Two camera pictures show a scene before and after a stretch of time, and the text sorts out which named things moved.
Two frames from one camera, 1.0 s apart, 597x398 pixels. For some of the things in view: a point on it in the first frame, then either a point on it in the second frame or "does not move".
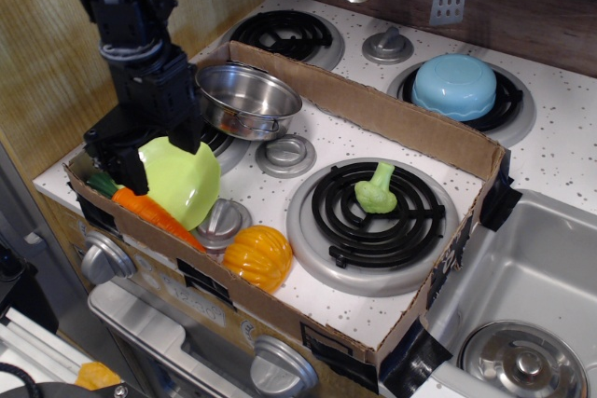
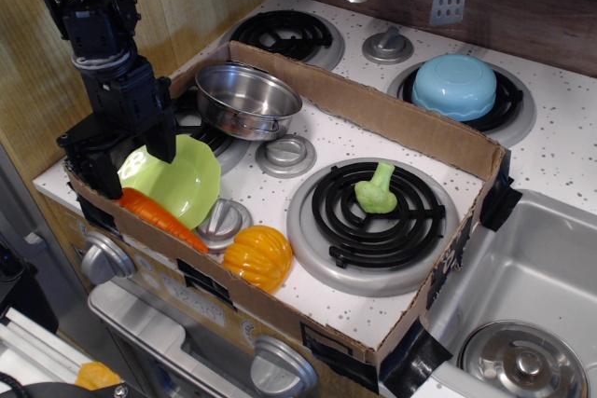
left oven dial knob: x=105 y=259 does not move
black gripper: x=156 y=91 → x=129 y=100
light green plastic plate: x=181 y=184 does not move
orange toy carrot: x=144 y=204 does not move
